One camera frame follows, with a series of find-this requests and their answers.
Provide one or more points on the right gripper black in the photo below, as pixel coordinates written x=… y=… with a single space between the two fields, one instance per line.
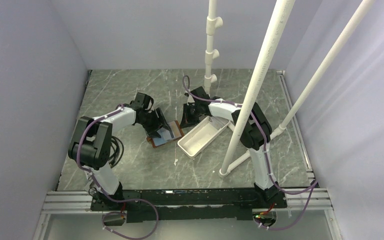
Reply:
x=187 y=121

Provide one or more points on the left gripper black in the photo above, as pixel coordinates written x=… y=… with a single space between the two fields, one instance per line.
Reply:
x=149 y=130

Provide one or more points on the brown leather card holder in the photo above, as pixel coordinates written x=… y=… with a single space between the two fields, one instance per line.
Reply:
x=172 y=134

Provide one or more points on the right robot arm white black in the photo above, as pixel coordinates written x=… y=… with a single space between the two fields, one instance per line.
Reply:
x=255 y=138

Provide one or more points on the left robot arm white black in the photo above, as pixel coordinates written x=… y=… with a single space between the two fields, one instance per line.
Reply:
x=90 y=145

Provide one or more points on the white rectangular plastic tray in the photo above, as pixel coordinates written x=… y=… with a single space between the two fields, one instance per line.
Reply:
x=200 y=137

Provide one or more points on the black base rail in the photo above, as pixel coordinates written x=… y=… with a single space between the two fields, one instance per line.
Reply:
x=183 y=204

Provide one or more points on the white PVC pipe frame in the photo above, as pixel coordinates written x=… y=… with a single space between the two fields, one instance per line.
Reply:
x=276 y=26

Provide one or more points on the aluminium frame rail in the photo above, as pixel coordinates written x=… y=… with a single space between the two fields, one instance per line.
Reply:
x=78 y=202

